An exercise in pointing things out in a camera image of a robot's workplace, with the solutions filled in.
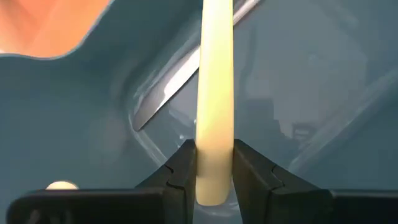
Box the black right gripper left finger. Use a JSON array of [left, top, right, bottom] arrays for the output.
[[6, 139, 197, 224]]

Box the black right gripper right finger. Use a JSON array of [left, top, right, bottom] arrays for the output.
[[233, 139, 398, 224]]

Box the silver table knife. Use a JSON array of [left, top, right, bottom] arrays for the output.
[[132, 0, 262, 132]]

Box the cream handled table knife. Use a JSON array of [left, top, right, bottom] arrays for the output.
[[195, 0, 235, 207]]

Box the dark teal plastic bin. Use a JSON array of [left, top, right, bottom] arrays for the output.
[[0, 0, 398, 224]]

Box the orange translucent plastic bin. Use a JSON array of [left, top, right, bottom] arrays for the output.
[[0, 0, 113, 59]]

